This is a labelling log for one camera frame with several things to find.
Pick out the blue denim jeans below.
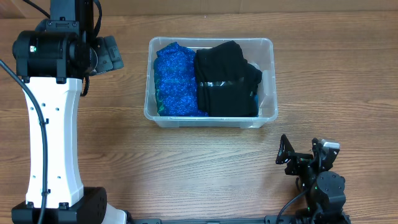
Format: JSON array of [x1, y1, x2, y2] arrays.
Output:
[[252, 95, 259, 117]]

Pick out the blue sequin garment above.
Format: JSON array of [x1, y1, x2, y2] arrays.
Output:
[[154, 42, 208, 117]]

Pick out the clear plastic storage bin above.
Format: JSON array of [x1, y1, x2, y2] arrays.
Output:
[[144, 37, 279, 128]]

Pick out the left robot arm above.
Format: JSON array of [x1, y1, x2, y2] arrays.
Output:
[[10, 0, 132, 224]]

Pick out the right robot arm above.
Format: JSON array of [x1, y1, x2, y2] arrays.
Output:
[[266, 134, 351, 223]]

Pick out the large black garment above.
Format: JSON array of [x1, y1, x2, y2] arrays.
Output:
[[194, 41, 262, 117]]

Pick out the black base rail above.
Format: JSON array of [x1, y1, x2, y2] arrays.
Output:
[[131, 215, 351, 224]]

